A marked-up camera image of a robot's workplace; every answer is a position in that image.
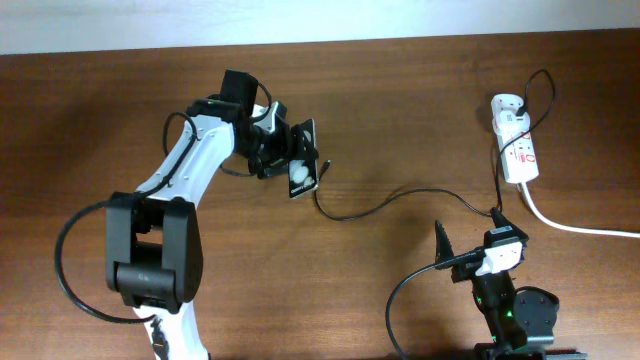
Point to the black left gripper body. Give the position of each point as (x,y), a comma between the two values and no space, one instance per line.
(266,146)

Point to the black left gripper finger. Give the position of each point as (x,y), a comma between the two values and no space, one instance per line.
(268,170)
(304,140)

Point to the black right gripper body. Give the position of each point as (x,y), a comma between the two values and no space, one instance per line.
(488,287)

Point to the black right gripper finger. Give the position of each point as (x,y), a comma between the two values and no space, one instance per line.
(501,222)
(444,251)

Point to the black Galaxy smartphone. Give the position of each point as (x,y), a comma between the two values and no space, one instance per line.
(302,175)

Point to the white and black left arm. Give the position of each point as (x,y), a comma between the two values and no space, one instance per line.
(154,254)

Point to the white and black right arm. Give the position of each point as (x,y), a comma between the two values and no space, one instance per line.
(520,320)

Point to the white USB charger adapter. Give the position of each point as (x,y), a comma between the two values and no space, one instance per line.
(508,122)

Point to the white power strip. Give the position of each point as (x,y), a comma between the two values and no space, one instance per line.
(518,157)

